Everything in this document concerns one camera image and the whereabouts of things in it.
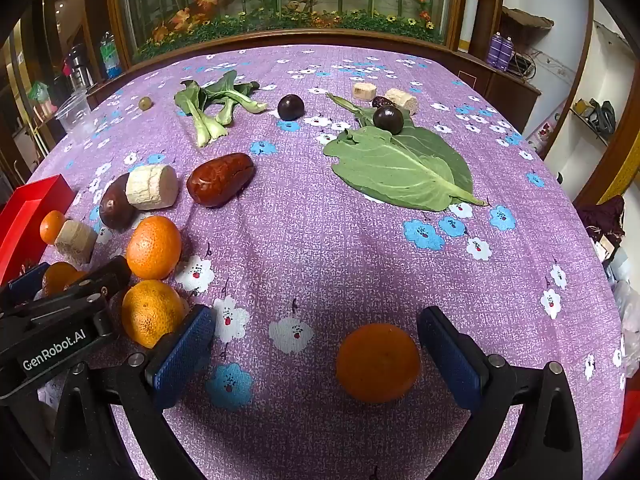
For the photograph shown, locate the steel thermos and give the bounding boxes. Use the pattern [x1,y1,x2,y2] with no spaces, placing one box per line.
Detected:
[66,44,96,90]

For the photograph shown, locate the large red date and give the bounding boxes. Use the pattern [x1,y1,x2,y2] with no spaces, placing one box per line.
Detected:
[186,152,256,208]

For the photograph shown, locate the dark purple plum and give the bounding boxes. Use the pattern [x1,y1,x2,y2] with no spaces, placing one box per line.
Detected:
[277,94,305,121]
[373,104,405,135]

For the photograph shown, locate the purple bottles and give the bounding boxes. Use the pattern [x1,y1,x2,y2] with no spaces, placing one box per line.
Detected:
[487,32,514,72]

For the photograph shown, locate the clear plastic cup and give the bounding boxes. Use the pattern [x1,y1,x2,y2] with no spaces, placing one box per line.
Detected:
[54,91,96,141]

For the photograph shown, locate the red tray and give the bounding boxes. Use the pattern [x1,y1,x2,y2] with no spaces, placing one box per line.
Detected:
[0,174,76,283]

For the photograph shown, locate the green and blue bottle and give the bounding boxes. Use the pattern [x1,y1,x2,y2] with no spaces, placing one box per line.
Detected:
[99,31,120,80]

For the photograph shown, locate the purple floral tablecloth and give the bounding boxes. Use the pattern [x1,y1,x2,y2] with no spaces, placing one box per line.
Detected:
[22,44,628,480]

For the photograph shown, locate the flower and bamboo glass panel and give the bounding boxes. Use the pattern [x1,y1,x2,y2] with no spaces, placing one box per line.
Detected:
[107,0,468,68]

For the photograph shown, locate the large banana piece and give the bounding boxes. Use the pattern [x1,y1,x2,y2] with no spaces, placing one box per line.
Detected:
[125,164,179,210]

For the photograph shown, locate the dark passion fruit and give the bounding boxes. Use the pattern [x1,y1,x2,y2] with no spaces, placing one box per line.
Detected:
[99,174,137,231]

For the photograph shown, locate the green cabbage leaf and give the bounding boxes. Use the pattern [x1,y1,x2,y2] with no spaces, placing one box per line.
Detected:
[322,92,488,212]

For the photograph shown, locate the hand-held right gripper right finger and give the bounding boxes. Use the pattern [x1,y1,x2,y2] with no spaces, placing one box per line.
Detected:
[417,306,583,480]

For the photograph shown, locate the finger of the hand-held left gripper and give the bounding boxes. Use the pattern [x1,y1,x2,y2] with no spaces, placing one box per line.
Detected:
[64,255,132,302]
[0,261,51,307]

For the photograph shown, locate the bok choy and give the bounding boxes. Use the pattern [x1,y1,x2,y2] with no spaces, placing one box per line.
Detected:
[174,70,269,148]

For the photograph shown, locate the small orange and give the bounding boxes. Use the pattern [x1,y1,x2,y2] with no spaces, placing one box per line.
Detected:
[39,210,67,246]

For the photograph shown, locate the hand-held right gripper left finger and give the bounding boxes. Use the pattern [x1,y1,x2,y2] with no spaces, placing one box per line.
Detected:
[50,304,217,480]

